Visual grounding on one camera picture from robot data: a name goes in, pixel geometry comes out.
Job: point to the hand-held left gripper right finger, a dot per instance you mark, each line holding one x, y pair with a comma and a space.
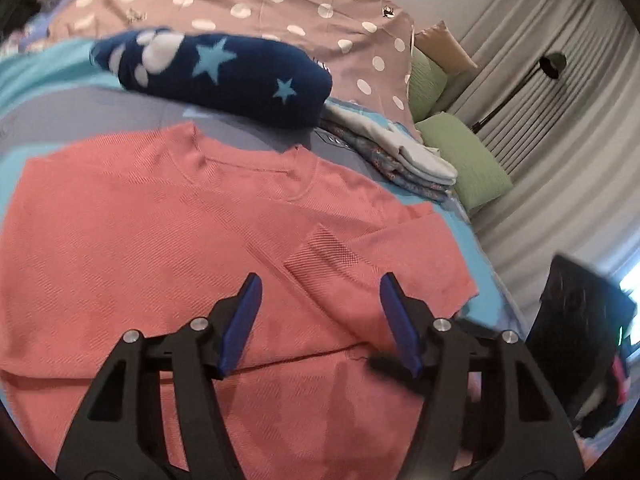
400, 325

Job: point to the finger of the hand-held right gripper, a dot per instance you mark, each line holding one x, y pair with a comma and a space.
387, 367

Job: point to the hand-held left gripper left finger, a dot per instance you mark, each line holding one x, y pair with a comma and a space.
239, 325

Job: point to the coral knit sweater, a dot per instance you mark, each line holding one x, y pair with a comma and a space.
150, 235

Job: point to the stack of folded clothes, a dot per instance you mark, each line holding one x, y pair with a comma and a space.
405, 147

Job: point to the floral folded garment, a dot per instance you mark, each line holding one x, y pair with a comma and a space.
395, 172

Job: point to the white pleated curtain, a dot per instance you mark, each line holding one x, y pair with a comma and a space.
565, 175

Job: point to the green pillow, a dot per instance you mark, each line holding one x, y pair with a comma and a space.
425, 85
465, 160

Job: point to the navy star print blanket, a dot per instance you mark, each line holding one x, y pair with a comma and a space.
235, 85

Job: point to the blue grey patchwork bedspread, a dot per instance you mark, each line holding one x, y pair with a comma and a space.
75, 110

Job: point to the black floor lamp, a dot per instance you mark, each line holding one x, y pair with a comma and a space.
550, 62

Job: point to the beige pillow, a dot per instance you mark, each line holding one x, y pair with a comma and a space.
445, 47

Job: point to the pink polka dot sheet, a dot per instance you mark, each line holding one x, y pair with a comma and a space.
300, 5

